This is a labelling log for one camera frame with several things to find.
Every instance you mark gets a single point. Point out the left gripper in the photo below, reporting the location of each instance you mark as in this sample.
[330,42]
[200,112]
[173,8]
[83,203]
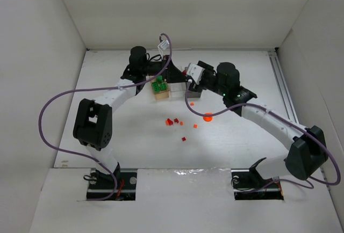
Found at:
[166,66]

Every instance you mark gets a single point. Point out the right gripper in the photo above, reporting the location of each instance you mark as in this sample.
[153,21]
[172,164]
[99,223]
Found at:
[199,85]

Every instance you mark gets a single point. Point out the green long lego brick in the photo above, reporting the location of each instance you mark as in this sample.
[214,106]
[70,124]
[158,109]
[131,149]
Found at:
[156,88]

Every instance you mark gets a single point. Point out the green square lego brick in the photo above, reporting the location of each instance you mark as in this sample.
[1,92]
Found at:
[159,79]

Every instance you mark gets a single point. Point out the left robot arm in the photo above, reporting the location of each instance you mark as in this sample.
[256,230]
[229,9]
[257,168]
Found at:
[93,124]

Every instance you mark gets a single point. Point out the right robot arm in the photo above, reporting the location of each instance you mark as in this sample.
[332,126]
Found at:
[305,155]

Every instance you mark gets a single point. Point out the clear container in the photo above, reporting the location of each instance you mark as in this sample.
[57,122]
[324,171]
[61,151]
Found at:
[177,90]

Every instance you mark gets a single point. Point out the orange translucent container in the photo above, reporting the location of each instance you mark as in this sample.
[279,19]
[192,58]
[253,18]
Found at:
[162,94]

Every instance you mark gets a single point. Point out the grey translucent container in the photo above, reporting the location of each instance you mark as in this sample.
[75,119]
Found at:
[193,93]

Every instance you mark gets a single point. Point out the orange round lego piece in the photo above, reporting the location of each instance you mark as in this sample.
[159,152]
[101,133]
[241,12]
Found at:
[208,117]

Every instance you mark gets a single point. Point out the orange red lego piece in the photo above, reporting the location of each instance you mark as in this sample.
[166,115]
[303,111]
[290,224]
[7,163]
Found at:
[169,122]

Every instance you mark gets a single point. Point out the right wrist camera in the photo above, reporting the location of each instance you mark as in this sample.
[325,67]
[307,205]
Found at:
[195,72]

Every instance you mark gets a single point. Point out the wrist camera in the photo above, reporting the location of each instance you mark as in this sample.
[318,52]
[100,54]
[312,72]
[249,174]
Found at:
[195,72]
[162,46]

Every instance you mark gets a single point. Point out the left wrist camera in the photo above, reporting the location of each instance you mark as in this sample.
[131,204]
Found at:
[162,46]

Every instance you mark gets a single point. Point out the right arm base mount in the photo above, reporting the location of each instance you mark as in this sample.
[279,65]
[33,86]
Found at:
[249,185]

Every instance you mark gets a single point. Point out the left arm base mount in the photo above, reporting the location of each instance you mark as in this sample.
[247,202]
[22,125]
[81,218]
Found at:
[101,185]

